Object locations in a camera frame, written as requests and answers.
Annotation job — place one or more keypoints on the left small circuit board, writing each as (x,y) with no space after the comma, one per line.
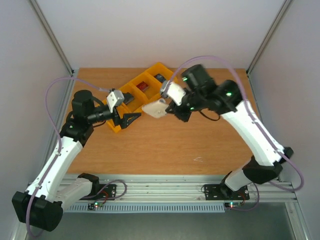
(94,206)

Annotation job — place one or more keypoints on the right small circuit board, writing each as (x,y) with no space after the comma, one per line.
(231,205)

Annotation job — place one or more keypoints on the small circuit board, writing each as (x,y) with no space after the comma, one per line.
(94,206)
(231,205)

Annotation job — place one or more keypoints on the right aluminium corner post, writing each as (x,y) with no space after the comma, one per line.
(285,6)

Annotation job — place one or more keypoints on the blue card in bin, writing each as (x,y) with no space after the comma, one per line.
(160,78)

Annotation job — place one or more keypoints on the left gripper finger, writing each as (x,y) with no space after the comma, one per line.
(127,117)
(125,124)

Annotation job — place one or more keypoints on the black card in bin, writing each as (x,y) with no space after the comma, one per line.
(128,97)

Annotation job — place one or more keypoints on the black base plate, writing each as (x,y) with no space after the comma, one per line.
(216,192)
(108,192)

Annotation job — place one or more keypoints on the aluminium corner post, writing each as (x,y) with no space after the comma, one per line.
(285,6)
(47,28)

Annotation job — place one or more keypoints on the red card in bin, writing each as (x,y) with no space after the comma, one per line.
(142,86)

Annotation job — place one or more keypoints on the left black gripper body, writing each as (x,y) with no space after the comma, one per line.
(117,118)

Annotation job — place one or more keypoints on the grey slotted cable duct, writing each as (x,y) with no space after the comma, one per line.
(143,208)

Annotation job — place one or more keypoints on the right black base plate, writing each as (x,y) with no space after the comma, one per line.
(216,192)

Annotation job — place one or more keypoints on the aluminium front rail frame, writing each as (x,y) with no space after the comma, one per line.
(145,188)

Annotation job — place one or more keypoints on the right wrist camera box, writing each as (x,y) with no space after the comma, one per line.
(173,91)

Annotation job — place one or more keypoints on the left aluminium corner post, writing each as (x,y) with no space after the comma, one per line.
(47,28)

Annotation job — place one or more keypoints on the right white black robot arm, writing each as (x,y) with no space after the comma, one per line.
(226,101)

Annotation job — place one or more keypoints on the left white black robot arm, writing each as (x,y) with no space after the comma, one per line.
(42,205)

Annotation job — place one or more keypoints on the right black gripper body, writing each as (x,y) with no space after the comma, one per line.
(180,107)

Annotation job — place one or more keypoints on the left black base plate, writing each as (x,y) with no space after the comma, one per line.
(108,192)

